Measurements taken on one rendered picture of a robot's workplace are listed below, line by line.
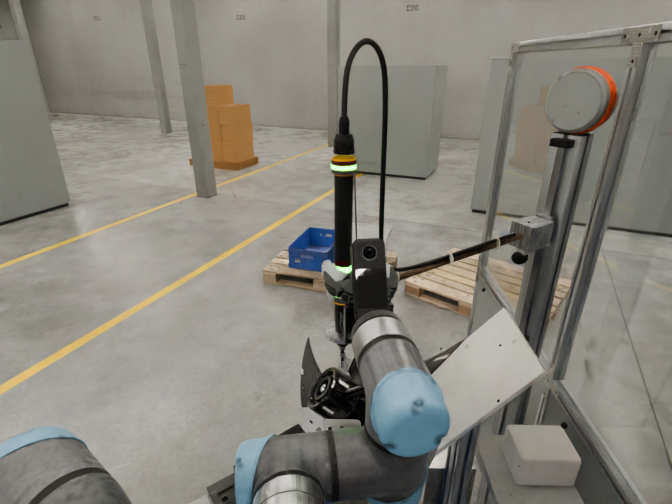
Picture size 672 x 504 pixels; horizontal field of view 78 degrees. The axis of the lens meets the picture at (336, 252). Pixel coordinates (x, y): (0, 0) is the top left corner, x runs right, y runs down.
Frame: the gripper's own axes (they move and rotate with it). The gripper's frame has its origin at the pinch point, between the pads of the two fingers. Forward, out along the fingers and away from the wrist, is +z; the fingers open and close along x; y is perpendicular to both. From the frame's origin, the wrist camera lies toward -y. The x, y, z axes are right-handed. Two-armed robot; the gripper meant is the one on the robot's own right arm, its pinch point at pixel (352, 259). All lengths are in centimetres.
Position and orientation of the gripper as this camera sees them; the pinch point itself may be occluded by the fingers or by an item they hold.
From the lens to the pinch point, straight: 71.4
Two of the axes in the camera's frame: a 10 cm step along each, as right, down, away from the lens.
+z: -1.4, -4.0, 9.0
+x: 9.9, -0.6, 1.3
